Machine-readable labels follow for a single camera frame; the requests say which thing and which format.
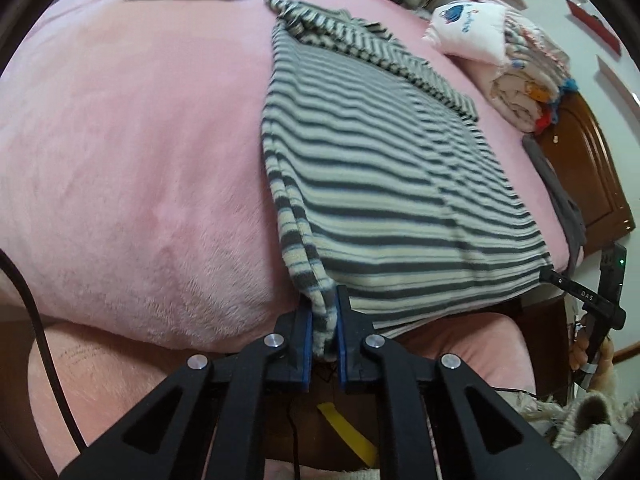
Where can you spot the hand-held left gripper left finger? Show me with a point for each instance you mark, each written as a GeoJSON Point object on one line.
{"type": "Point", "coordinates": [306, 350]}

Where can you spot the wooden bed frame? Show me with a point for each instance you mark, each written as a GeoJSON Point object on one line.
{"type": "Point", "coordinates": [545, 340]}

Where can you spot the wooden headboard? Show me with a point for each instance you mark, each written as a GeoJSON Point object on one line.
{"type": "Point", "coordinates": [585, 175]}

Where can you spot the yellow tape strip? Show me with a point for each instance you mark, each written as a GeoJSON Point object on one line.
{"type": "Point", "coordinates": [350, 435]}

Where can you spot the dark grey garment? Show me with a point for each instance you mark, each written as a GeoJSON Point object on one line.
{"type": "Point", "coordinates": [565, 205]}

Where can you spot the person's right hand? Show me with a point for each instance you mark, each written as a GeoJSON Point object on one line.
{"type": "Point", "coordinates": [580, 355]}

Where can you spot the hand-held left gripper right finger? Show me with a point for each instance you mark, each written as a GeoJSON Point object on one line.
{"type": "Point", "coordinates": [342, 350]}

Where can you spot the pink ruffled folded quilt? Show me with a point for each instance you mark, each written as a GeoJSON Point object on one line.
{"type": "Point", "coordinates": [537, 35]}

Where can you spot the red wall shelf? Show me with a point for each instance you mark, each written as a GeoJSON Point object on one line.
{"type": "Point", "coordinates": [595, 25]}

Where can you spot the white printed pillow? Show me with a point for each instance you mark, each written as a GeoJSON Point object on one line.
{"type": "Point", "coordinates": [470, 35]}

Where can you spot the striped long-sleeve shirt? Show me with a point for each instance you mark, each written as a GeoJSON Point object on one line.
{"type": "Point", "coordinates": [380, 185]}

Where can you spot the blue knitted cloth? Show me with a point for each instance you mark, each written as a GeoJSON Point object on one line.
{"type": "Point", "coordinates": [565, 87]}

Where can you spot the pink bed sheet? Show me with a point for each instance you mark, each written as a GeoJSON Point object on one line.
{"type": "Point", "coordinates": [125, 370]}

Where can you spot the pink bed blanket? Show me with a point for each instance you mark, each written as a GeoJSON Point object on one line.
{"type": "Point", "coordinates": [125, 160]}

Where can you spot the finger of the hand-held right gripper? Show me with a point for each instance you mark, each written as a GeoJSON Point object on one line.
{"type": "Point", "coordinates": [587, 300]}

